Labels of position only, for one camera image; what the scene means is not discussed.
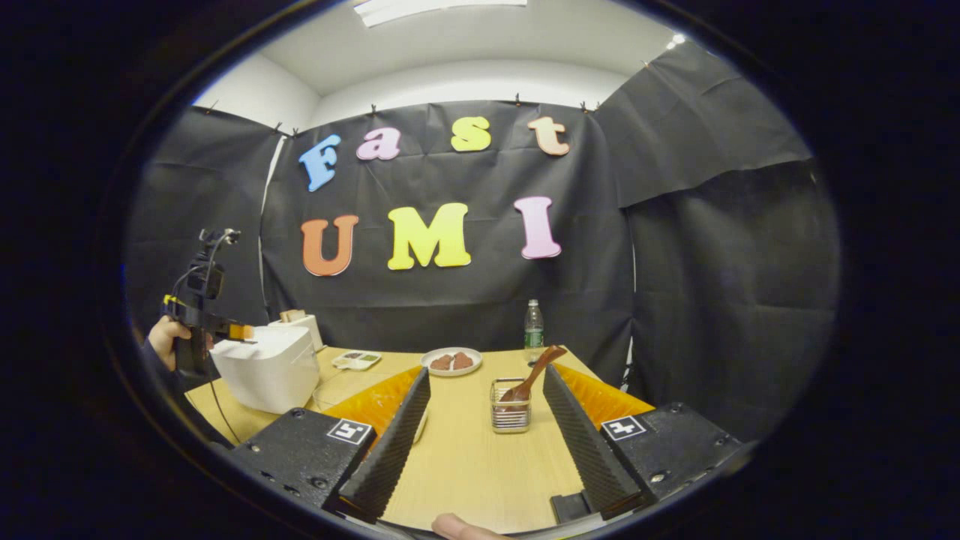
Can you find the white divided grain tray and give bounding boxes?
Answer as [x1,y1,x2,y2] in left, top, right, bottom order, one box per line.
[332,350,383,371]

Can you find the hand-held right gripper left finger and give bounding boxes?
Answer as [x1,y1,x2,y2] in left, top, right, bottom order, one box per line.
[227,366,432,524]

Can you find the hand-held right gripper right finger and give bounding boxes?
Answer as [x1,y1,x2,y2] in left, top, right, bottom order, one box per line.
[543,363,751,520]

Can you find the clear plastic water bottle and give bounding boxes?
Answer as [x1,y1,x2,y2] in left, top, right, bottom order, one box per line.
[524,299,545,366]

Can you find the black backdrop cloth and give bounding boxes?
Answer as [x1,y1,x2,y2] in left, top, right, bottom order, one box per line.
[124,41,841,443]

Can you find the white round plate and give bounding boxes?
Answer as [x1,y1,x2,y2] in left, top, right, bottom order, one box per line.
[420,346,483,377]

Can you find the brown wooden spoon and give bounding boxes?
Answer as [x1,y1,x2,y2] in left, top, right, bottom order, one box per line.
[501,345,569,404]

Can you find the long ceiling light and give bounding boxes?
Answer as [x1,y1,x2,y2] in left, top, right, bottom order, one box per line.
[352,0,528,27]

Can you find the clear mesh chopstick holder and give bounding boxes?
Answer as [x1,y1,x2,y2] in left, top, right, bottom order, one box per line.
[490,377,533,434]

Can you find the white toaster with bread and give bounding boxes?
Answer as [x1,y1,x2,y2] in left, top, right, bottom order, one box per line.
[268,309,325,352]

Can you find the white rice cooker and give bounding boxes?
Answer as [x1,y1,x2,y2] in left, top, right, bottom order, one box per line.
[210,324,321,416]

